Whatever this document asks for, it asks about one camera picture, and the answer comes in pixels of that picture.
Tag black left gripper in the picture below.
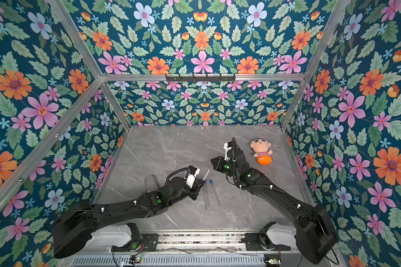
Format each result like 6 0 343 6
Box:
166 178 206 208

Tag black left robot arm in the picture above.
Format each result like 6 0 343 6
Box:
52 165 206 259

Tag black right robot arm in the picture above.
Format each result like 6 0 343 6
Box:
211 139 339 264

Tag plush doll orange pants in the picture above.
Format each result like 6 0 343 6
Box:
250 139 273 165

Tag white ventilation grille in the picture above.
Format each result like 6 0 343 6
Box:
71 254 266 267

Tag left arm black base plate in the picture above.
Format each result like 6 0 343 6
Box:
111 233 159 253

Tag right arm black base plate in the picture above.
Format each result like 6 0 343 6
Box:
241 233 291 252

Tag metal hook rail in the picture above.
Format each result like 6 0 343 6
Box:
165 74 236 82

